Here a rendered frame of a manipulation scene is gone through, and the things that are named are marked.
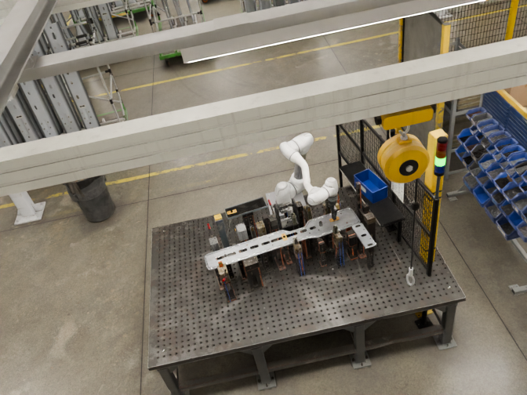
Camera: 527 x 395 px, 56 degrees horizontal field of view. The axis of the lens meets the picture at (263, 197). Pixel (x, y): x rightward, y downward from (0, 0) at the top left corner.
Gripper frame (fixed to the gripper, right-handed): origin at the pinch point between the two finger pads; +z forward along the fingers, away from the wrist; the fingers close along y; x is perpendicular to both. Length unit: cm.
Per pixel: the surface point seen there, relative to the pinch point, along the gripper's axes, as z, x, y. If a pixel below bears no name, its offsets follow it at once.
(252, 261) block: 3, -80, 18
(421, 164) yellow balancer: -202, -37, 189
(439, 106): -5, 161, -99
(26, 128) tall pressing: 41, -314, -403
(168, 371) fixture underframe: 53, -172, 57
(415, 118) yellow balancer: -218, -39, 187
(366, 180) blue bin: 3, 47, -33
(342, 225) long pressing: 5.9, 4.0, 8.1
